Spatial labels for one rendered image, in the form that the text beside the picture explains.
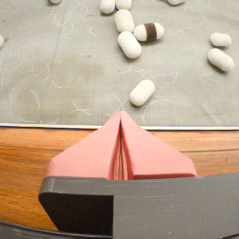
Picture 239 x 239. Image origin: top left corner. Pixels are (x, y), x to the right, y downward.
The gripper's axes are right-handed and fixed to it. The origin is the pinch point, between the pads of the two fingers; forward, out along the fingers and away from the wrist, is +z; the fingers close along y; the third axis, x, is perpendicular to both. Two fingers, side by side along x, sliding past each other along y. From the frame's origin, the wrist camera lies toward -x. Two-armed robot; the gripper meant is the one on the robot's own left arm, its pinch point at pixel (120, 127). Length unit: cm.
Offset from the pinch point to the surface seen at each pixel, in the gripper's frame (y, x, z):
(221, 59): -12.2, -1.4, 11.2
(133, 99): -1.3, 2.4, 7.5
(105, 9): 1.9, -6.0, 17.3
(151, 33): -3.7, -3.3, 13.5
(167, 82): -5.3, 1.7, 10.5
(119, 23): 0.1, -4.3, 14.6
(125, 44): -0.6, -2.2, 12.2
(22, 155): 9.7, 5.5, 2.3
